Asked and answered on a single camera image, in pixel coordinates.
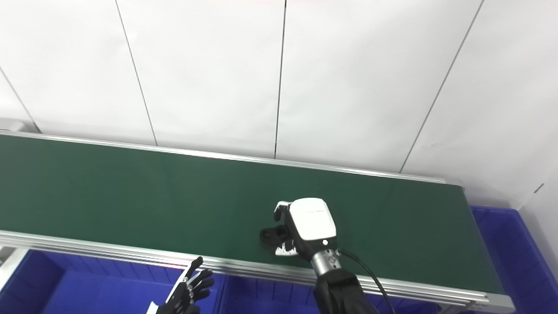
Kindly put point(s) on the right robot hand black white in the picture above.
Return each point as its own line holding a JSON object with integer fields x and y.
{"x": 311, "y": 222}

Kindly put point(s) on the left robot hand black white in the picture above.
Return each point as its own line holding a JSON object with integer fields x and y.
{"x": 187, "y": 290}

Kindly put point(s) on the black flange part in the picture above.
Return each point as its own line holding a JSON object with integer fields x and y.
{"x": 272, "y": 235}

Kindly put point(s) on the green conveyor belt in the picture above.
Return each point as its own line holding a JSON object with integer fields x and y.
{"x": 109, "y": 252}
{"x": 130, "y": 192}

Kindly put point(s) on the long blue plastic bin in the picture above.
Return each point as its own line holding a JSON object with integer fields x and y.
{"x": 518, "y": 261}

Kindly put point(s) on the grey conveyor end housing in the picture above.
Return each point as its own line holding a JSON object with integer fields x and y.
{"x": 12, "y": 125}

